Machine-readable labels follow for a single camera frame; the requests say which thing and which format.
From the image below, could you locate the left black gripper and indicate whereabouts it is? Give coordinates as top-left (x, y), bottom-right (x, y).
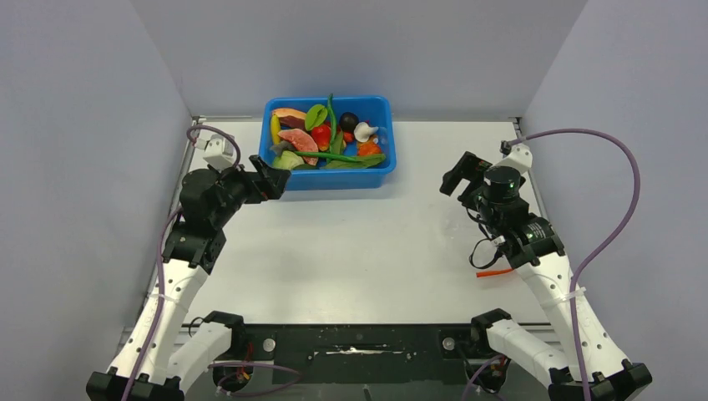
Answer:
top-left (210, 155), bottom-right (290, 228)

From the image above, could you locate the pink watermelon slice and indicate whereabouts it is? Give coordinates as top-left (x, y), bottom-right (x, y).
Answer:
top-left (279, 129), bottom-right (319, 169)

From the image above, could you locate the clear zip top bag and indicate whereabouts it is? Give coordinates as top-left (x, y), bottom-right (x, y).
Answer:
top-left (476, 268), bottom-right (513, 278)

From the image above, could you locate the long green bean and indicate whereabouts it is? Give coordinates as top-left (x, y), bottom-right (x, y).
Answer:
top-left (293, 151), bottom-right (359, 162)

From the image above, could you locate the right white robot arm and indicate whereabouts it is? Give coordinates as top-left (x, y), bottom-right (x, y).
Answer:
top-left (440, 150), bottom-right (653, 400)

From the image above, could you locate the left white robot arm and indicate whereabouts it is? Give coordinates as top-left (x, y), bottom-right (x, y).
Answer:
top-left (86, 155), bottom-right (291, 400)

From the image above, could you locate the pale green cabbage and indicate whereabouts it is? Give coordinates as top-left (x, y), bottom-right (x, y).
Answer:
top-left (271, 150), bottom-right (306, 170)

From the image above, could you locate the grey fish piece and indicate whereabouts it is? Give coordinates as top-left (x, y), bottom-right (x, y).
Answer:
top-left (270, 140), bottom-right (296, 157)

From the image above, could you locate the yellow banana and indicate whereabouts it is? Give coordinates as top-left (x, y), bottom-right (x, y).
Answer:
top-left (270, 114), bottom-right (281, 145)

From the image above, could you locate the flat green leaf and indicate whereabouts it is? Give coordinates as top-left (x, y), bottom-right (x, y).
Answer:
top-left (323, 154), bottom-right (387, 170)

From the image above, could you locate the black plum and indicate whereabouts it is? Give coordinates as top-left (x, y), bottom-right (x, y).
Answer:
top-left (338, 112), bottom-right (360, 134)

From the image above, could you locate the orange carrot piece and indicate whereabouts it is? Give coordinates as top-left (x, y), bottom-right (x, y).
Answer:
top-left (357, 141), bottom-right (382, 156)

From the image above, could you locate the upright green bean pod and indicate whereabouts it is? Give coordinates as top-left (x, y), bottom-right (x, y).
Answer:
top-left (326, 94), bottom-right (337, 143)

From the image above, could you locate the white mushroom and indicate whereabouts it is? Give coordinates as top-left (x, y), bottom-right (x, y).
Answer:
top-left (353, 121), bottom-right (379, 143)

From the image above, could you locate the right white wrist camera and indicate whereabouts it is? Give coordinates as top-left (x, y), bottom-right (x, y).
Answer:
top-left (495, 141), bottom-right (533, 175)

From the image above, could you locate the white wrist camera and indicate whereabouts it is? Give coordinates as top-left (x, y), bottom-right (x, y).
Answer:
top-left (203, 134), bottom-right (236, 171)
top-left (495, 141), bottom-right (533, 175)

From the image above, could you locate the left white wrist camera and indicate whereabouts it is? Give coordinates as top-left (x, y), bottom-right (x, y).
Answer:
top-left (203, 134), bottom-right (236, 171)

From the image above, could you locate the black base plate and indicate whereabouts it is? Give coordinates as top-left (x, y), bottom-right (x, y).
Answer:
top-left (217, 323), bottom-right (493, 384)

